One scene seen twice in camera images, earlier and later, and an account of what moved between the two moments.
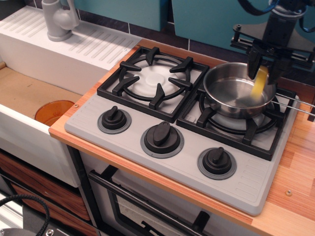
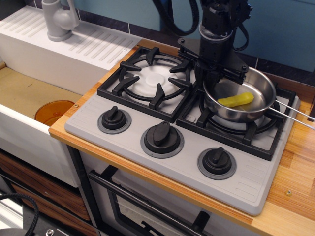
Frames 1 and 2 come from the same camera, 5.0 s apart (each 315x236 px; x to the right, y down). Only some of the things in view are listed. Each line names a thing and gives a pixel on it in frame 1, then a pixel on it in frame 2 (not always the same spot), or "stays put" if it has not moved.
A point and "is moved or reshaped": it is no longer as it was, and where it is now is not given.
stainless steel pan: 228,87 is moved or reshaped
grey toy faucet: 59,22 stays put
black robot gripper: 276,40 to 214,53
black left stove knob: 114,121 stays put
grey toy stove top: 177,154 stays put
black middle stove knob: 162,140 stays put
